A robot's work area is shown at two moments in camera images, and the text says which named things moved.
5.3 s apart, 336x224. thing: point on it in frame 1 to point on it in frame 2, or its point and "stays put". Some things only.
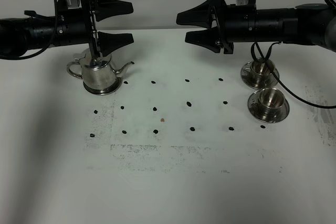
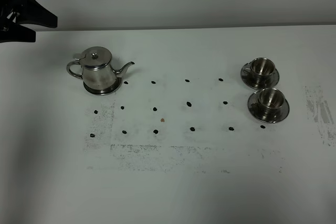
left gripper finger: x=108 y=42 to x=15 y=32
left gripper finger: x=105 y=7 to x=29 y=11
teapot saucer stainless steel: x=107 y=91 stays put
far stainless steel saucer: x=248 y=77 stays put
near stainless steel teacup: x=272 y=100 stays put
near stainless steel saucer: x=255 y=109 stays put
